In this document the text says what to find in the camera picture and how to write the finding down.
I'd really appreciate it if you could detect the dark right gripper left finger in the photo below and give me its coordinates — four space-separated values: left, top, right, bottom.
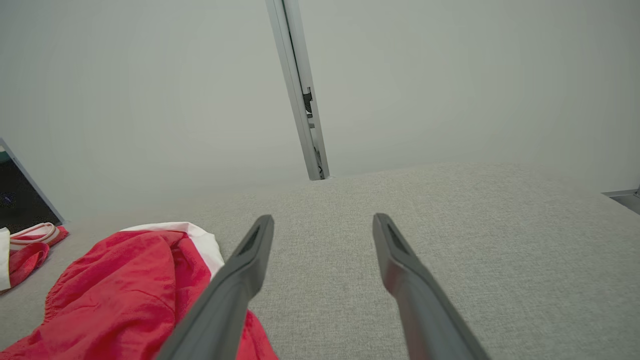
155 215 275 360

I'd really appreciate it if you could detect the red garment white striped hem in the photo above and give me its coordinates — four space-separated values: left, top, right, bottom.
0 222 70 296

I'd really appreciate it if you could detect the grey metal partition post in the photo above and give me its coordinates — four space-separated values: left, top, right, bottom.
265 0 331 181

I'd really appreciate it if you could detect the grey partition bottom rail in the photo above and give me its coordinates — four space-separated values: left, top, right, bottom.
602 186 640 216

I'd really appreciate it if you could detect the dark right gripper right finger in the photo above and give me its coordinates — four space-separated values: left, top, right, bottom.
372 213 493 360

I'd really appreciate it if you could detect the red garment with white trim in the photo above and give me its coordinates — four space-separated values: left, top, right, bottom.
0 221 278 360

